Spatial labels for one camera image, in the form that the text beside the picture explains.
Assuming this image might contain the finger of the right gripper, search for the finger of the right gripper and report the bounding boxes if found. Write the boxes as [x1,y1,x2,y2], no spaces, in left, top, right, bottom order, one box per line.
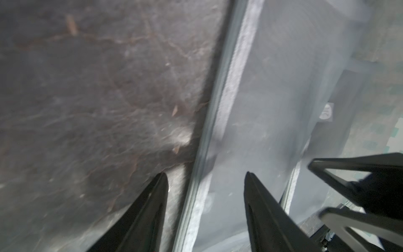
[308,153,403,205]
[319,208,403,252]

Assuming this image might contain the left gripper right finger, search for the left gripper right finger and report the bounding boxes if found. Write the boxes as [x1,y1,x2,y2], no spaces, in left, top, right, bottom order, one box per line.
[244,172,320,252]

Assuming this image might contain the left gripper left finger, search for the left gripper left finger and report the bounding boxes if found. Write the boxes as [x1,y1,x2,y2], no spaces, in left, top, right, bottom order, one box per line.
[87,173,169,252]

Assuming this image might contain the dark grey mesh pouch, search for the dark grey mesh pouch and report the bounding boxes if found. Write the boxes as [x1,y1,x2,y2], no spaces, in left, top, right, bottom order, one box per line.
[173,1,372,252]

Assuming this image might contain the grey pouch under white pouch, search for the grey pouch under white pouch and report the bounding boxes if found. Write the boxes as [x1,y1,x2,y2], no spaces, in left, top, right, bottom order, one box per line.
[289,62,376,223]

